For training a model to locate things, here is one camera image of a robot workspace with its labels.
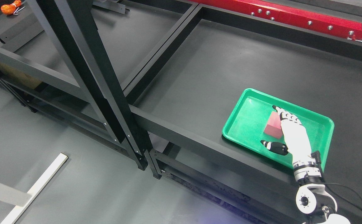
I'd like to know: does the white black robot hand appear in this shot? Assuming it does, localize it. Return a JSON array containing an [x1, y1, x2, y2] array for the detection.
[[261, 105, 315, 168]]

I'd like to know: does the pink block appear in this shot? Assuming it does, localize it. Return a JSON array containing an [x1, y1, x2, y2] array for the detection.
[[264, 111, 283, 139]]

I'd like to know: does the green plastic tray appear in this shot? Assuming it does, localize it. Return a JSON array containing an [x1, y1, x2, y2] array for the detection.
[[222, 88, 334, 169]]

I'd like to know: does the black metal shelf rack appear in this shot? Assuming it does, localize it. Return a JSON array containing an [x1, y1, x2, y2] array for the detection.
[[127, 4, 362, 223]]

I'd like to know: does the black left shelf rack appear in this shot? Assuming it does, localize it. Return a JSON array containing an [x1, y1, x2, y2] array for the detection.
[[0, 0, 197, 170]]

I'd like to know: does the red metal beam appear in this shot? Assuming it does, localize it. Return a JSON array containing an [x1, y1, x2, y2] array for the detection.
[[195, 0, 362, 42]]

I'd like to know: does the white table leg stand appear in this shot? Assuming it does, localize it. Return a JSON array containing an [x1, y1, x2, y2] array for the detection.
[[0, 153, 68, 224]]

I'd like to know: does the orange handled tool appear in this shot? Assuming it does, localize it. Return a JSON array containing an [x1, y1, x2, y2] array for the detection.
[[0, 0, 25, 16]]

